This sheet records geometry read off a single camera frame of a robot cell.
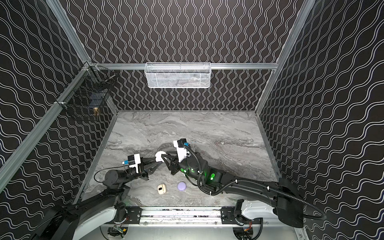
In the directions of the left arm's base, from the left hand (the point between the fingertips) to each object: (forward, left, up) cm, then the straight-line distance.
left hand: (162, 162), depth 65 cm
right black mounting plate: (-15, -30, -26) cm, 43 cm away
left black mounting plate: (-15, +16, -26) cm, 34 cm away
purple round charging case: (-1, -6, -26) cm, 26 cm away
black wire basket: (+43, +54, +3) cm, 69 cm away
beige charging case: (-3, +4, -25) cm, 25 cm away
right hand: (+3, 0, 0) cm, 3 cm away
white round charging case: (+2, +2, +1) cm, 3 cm away
